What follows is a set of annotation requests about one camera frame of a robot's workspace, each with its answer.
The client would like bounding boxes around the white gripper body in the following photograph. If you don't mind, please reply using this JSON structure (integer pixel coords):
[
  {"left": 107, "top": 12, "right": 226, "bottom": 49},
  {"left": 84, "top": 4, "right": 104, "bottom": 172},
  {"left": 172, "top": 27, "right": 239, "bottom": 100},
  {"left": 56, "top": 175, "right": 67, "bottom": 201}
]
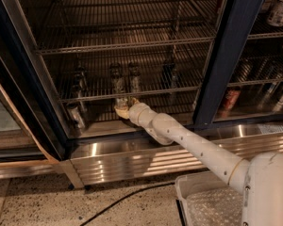
[{"left": 128, "top": 103, "right": 157, "bottom": 128}]

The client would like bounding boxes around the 7up can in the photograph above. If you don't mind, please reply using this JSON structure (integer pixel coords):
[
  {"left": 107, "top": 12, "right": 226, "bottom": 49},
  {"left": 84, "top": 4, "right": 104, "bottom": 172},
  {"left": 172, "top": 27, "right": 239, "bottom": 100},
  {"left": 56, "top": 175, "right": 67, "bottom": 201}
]
[{"left": 112, "top": 77, "right": 127, "bottom": 108}]

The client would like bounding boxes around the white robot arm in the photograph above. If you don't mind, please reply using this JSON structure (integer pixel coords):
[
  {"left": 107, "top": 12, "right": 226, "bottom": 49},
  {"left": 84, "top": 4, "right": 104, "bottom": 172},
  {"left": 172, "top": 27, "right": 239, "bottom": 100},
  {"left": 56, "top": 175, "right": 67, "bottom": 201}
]
[{"left": 114, "top": 98, "right": 283, "bottom": 226}]

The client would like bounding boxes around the silver can centre rear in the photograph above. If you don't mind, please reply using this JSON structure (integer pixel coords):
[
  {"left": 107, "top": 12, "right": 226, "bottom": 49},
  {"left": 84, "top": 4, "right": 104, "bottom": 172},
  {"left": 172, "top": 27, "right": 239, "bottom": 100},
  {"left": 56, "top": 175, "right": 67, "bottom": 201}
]
[{"left": 128, "top": 62, "right": 141, "bottom": 93}]

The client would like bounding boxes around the silver can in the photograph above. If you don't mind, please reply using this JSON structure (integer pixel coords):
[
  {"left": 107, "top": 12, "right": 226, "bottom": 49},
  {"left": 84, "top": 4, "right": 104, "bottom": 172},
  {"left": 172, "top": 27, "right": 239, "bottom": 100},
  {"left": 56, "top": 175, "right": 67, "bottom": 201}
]
[
  {"left": 128, "top": 62, "right": 141, "bottom": 93},
  {"left": 66, "top": 103, "right": 86, "bottom": 129}
]

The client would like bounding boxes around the dark can centre rear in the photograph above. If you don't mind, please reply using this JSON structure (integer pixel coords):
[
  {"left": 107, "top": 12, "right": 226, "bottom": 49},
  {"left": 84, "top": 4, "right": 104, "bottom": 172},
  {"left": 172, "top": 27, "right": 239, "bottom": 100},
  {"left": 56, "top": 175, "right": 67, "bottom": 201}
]
[{"left": 109, "top": 63, "right": 123, "bottom": 79}]

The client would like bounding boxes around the dark blue can right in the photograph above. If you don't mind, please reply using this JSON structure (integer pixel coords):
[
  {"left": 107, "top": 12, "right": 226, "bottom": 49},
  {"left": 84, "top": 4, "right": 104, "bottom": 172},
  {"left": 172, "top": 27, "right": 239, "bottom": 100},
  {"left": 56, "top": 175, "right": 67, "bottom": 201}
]
[{"left": 161, "top": 61, "right": 179, "bottom": 94}]

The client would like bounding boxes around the silver can left bottom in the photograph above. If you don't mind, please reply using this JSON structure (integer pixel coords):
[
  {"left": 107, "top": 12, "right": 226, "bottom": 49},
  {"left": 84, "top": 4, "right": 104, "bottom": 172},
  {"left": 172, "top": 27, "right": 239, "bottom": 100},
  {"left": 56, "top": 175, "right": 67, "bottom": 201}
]
[{"left": 66, "top": 103, "right": 86, "bottom": 129}]

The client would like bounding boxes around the dark can left rear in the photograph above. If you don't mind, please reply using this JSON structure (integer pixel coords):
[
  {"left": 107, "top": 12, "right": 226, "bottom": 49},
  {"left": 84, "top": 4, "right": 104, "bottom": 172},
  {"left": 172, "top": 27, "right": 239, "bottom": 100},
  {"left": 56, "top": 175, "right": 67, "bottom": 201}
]
[{"left": 72, "top": 66, "right": 88, "bottom": 98}]

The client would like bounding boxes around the red can right compartment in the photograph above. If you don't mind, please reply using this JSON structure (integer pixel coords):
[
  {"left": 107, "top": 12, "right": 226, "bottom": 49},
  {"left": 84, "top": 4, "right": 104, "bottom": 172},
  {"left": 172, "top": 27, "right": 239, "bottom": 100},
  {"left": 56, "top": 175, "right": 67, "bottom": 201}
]
[{"left": 219, "top": 87, "right": 241, "bottom": 118}]

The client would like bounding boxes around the open glass fridge door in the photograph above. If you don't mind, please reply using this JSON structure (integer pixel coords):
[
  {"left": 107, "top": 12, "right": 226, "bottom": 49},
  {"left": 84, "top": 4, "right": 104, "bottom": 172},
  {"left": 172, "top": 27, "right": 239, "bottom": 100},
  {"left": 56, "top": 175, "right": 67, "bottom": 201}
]
[{"left": 0, "top": 0, "right": 70, "bottom": 181}]

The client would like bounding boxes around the dark blue fridge pillar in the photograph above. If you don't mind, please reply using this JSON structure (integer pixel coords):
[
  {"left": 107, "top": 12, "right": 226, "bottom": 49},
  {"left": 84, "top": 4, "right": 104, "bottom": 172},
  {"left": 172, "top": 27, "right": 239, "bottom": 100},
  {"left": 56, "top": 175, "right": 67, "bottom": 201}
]
[{"left": 192, "top": 0, "right": 263, "bottom": 128}]

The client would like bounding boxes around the clear plastic bin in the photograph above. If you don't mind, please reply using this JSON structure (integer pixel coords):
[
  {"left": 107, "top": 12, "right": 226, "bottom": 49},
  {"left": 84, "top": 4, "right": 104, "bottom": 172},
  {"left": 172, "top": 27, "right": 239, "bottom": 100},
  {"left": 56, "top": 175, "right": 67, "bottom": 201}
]
[{"left": 175, "top": 171, "right": 231, "bottom": 226}]

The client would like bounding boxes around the bubble wrap sheet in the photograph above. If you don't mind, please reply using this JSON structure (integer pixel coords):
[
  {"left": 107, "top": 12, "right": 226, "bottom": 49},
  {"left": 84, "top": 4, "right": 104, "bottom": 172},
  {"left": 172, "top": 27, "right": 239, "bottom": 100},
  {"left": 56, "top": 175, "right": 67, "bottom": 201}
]
[{"left": 187, "top": 187, "right": 242, "bottom": 226}]

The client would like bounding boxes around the lower wire shelf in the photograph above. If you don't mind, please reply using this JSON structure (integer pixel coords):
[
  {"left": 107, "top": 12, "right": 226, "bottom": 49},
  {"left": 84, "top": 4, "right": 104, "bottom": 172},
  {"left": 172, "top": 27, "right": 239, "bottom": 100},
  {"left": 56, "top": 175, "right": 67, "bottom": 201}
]
[{"left": 58, "top": 45, "right": 207, "bottom": 103}]

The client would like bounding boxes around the black floor cable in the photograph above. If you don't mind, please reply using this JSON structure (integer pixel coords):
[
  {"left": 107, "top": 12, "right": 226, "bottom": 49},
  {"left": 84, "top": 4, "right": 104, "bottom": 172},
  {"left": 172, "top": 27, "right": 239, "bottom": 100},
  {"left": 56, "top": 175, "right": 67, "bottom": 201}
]
[{"left": 79, "top": 181, "right": 176, "bottom": 226}]

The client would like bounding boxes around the upper wire shelf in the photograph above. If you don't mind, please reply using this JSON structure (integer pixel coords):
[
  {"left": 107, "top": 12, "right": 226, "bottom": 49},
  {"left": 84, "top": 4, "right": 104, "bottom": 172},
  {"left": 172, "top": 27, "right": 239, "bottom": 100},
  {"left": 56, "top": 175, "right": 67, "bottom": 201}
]
[{"left": 36, "top": 0, "right": 216, "bottom": 55}]

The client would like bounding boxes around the right compartment wire shelf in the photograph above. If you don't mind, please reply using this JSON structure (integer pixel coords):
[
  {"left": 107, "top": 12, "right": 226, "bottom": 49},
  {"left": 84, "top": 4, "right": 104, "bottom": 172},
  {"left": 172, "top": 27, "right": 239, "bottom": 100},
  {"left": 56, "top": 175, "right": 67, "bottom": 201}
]
[{"left": 228, "top": 40, "right": 283, "bottom": 87}]

